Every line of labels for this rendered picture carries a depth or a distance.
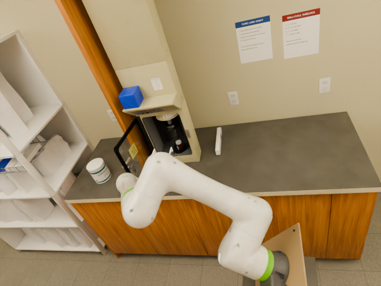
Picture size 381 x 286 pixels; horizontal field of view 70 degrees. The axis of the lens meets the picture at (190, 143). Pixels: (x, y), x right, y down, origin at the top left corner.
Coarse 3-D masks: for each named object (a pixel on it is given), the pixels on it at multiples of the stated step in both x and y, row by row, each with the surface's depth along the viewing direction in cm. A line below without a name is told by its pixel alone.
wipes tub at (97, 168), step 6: (90, 162) 201; (96, 162) 199; (102, 162) 197; (90, 168) 196; (96, 168) 194; (102, 168) 197; (96, 174) 196; (102, 174) 198; (108, 174) 203; (96, 180) 201; (102, 180) 201
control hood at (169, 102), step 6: (156, 96) 161; (162, 96) 159; (168, 96) 157; (174, 96) 156; (144, 102) 160; (150, 102) 158; (156, 102) 156; (162, 102) 154; (168, 102) 152; (174, 102) 153; (132, 108) 158; (138, 108) 156; (144, 108) 156; (150, 108) 156; (156, 108) 157; (162, 108) 158; (168, 108) 159; (174, 108) 160; (180, 108) 163; (132, 114) 168
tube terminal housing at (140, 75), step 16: (160, 64) 148; (128, 80) 158; (144, 80) 156; (160, 80) 155; (176, 80) 161; (144, 96) 164; (160, 112) 170; (176, 112) 168; (192, 128) 184; (192, 144) 184; (192, 160) 194
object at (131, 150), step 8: (128, 128) 165; (136, 128) 173; (128, 136) 165; (136, 136) 173; (128, 144) 165; (136, 144) 173; (144, 144) 182; (120, 152) 158; (128, 152) 165; (136, 152) 173; (144, 152) 182; (128, 160) 165; (136, 160) 173; (144, 160) 182; (128, 168) 165; (136, 168) 173; (136, 176) 173
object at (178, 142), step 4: (176, 120) 186; (164, 124) 186; (164, 128) 182; (172, 128) 180; (176, 128) 182; (168, 132) 183; (172, 132) 182; (176, 132) 183; (180, 132) 188; (168, 136) 187; (172, 136) 184; (176, 136) 185; (180, 136) 187; (172, 140) 187; (176, 140) 187; (180, 140) 188; (172, 144) 190; (176, 144) 189; (180, 144) 190; (184, 144) 194; (176, 148) 191; (180, 148) 191
